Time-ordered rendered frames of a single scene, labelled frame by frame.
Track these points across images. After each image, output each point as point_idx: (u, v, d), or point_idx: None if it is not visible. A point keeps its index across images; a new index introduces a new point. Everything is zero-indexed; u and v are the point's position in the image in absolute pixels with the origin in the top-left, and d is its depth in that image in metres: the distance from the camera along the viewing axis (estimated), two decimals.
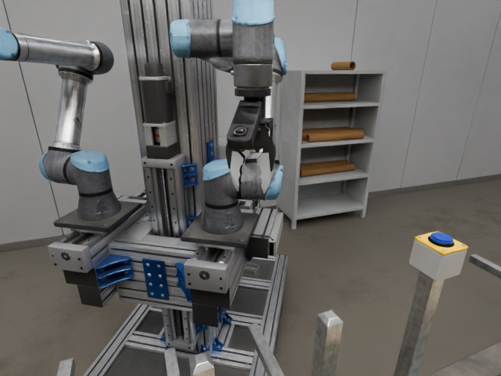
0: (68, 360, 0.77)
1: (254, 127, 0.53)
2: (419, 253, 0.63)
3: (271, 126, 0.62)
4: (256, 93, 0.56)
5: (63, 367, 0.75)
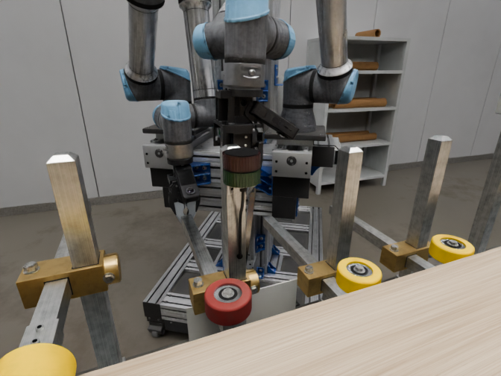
0: (188, 215, 0.88)
1: None
2: None
3: None
4: None
5: (186, 218, 0.86)
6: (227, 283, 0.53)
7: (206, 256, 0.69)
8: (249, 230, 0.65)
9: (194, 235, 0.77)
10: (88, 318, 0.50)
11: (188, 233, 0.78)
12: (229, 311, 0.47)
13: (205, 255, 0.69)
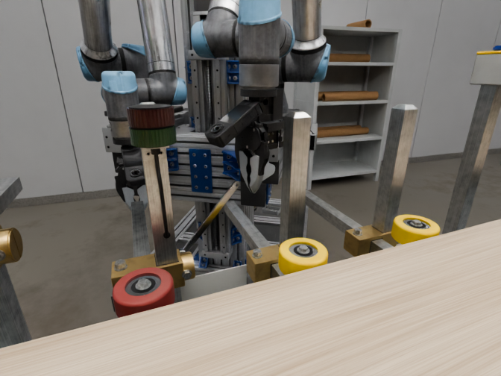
0: (139, 201, 0.79)
1: (230, 126, 0.53)
2: (481, 66, 0.68)
3: (277, 129, 0.59)
4: (250, 93, 0.55)
5: (136, 204, 0.77)
6: (146, 274, 0.44)
7: (144, 244, 0.59)
8: (212, 218, 0.61)
9: (139, 222, 0.68)
10: None
11: (133, 220, 0.69)
12: (136, 306, 0.38)
13: (143, 243, 0.60)
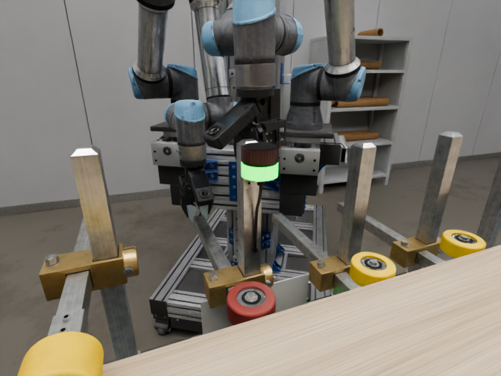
0: (200, 215, 0.86)
1: (228, 127, 0.53)
2: None
3: (275, 128, 0.59)
4: (247, 94, 0.55)
5: (199, 218, 0.84)
6: (249, 287, 0.51)
7: (224, 258, 0.66)
8: None
9: (209, 236, 0.75)
10: (107, 310, 0.51)
11: (203, 235, 0.76)
12: (254, 316, 0.45)
13: (222, 257, 0.67)
